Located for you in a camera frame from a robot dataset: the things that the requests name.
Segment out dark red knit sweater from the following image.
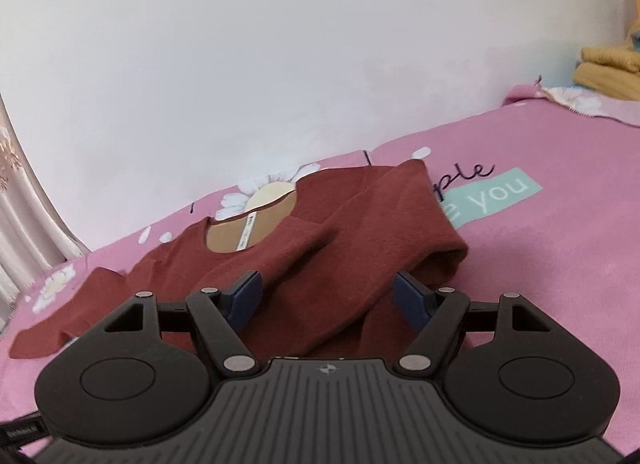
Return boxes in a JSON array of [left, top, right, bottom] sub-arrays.
[[9, 161, 468, 361]]

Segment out mustard yellow folded clothes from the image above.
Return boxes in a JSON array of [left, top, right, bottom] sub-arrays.
[[573, 22, 640, 101]]

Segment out pink floral bed sheet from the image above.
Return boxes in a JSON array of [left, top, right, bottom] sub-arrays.
[[1, 86, 639, 451]]

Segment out beige satin curtain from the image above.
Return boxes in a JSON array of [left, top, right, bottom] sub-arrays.
[[1, 109, 89, 327]]

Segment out light floral pillow cloth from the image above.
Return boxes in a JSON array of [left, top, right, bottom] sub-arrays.
[[538, 86, 640, 128]]

